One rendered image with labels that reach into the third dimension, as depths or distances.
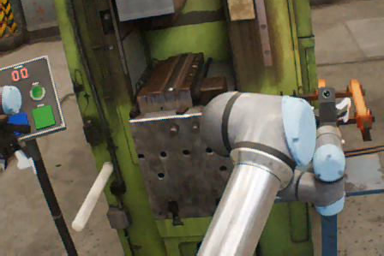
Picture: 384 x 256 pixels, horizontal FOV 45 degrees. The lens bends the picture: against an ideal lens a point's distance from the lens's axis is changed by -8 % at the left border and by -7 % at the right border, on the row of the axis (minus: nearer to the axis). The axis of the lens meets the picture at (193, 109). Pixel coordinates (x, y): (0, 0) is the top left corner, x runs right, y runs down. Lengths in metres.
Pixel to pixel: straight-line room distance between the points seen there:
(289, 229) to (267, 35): 0.89
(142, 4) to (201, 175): 0.67
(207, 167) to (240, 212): 1.06
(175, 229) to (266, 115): 1.26
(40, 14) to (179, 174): 6.96
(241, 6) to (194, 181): 0.67
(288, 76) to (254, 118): 1.06
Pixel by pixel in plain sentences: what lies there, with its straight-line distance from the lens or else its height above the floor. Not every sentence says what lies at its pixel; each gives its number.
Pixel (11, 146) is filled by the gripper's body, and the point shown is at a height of 1.04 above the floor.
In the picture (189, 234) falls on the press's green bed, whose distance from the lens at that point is 2.04.
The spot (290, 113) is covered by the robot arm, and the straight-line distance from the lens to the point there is 0.82.
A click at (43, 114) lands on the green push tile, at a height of 1.02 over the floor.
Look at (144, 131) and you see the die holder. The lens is 1.81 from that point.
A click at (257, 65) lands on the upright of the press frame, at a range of 1.87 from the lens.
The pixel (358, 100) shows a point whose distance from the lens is 1.61.
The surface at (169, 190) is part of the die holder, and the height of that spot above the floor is 0.61.
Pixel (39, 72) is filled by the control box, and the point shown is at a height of 1.15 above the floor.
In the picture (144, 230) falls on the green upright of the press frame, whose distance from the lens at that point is 2.33.
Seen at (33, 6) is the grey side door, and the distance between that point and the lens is 8.65.
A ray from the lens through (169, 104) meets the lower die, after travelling 1.81.
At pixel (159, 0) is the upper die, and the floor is 1.32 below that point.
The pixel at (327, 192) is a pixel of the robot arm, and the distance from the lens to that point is 1.19.
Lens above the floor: 1.60
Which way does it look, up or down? 23 degrees down
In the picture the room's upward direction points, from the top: 11 degrees counter-clockwise
